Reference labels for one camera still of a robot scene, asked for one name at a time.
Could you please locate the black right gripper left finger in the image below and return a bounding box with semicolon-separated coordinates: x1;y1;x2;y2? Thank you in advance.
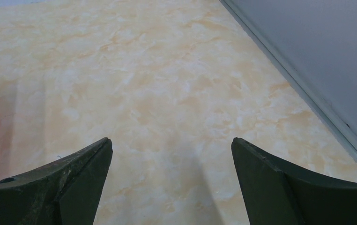
0;137;113;225

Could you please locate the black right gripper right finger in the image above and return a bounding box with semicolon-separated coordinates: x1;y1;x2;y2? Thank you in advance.
231;137;357;225

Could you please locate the right aluminium side rail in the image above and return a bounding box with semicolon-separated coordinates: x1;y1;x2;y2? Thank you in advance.
223;0;357;161

